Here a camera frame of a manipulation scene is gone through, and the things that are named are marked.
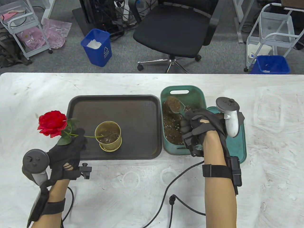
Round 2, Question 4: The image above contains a person's right hand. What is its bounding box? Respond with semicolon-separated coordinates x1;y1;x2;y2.
180;109;245;157

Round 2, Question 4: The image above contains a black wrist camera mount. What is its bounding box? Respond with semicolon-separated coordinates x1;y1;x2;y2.
188;142;204;157
80;163;92;180

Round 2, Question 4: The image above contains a white trolley with clear trays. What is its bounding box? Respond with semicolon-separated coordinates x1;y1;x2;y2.
0;0;53;60

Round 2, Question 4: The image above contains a white box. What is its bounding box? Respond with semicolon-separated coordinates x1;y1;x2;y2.
247;44;272;59

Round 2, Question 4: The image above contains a dark grey hand controller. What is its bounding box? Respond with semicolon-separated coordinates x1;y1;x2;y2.
22;149;50;186

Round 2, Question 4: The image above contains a white mesh basket trolley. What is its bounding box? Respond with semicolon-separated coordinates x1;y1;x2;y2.
244;4;304;72

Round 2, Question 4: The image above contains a black office chair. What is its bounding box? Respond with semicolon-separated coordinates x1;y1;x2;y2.
128;0;220;74

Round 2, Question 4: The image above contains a blue bin with white symbol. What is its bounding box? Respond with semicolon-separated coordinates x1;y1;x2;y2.
81;28;112;67

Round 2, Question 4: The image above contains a yellow ribbed flower pot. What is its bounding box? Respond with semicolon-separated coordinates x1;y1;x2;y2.
95;121;122;152

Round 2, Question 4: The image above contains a person's left hand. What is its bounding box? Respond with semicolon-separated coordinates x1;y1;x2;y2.
46;128;87;181

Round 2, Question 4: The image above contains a black cable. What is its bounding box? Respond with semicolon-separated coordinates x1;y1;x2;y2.
141;160;207;228
61;186;74;228

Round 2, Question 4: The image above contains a white grey hand controller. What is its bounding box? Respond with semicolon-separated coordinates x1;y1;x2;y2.
215;97;240;138

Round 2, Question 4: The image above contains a white desk leg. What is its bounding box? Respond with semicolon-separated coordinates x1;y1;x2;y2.
232;0;248;44

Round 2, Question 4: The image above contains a pink plastic bag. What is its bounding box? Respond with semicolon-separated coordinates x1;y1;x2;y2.
17;26;47;50
42;19;72;49

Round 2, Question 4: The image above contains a red artificial rose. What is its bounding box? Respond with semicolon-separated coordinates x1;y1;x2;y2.
37;110;105;146

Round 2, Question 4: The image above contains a dark brown plastic tray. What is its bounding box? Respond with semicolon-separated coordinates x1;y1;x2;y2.
66;95;163;160

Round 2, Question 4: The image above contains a person's left forearm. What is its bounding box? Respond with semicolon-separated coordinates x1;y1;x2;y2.
31;179;71;228

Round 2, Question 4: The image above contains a person's right forearm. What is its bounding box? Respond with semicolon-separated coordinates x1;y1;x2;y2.
202;130;238;228

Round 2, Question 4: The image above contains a white power strip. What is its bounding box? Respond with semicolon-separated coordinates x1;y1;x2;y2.
114;0;130;22

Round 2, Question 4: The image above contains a black wrist strap device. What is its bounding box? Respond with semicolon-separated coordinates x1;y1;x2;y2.
202;156;242;196
27;190;66;228

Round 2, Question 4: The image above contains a black computer tower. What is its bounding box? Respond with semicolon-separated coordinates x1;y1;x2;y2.
79;0;118;32

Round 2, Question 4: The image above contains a teal plastic storage box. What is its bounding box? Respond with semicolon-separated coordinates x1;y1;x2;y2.
160;85;207;155

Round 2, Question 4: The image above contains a teal plastic box lid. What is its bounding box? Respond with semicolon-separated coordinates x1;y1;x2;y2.
206;107;247;165

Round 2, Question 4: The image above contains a dark green bag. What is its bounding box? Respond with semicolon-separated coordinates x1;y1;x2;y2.
0;28;33;68

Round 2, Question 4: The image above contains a pink paper piece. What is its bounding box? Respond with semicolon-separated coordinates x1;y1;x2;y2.
0;11;19;21

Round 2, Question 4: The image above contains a white crumpled paper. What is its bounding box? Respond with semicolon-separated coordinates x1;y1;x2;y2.
86;39;103;49

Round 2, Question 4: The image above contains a green garden trowel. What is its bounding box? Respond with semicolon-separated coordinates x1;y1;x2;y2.
166;96;190;119

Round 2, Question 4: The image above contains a plain blue plastic bin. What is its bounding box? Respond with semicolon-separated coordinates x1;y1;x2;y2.
250;55;291;75

